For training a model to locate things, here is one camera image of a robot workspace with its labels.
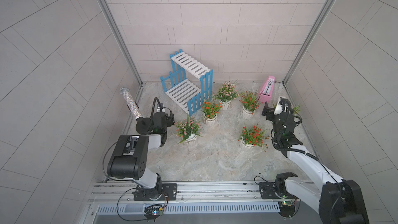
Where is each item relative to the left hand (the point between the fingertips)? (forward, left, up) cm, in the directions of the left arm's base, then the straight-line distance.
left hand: (165, 111), depth 95 cm
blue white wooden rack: (+25, -13, -2) cm, 29 cm away
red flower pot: (-5, -28, +10) cm, 30 cm away
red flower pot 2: (-2, -51, +1) cm, 51 cm away
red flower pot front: (-20, -45, +3) cm, 49 cm away
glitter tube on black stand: (-10, +11, +1) cm, 15 cm away
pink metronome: (+13, -65, +6) cm, 66 cm away
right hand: (-3, -61, +16) cm, 63 cm away
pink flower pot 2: (-16, -16, +6) cm, 23 cm away
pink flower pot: (+7, -37, +11) cm, 39 cm away
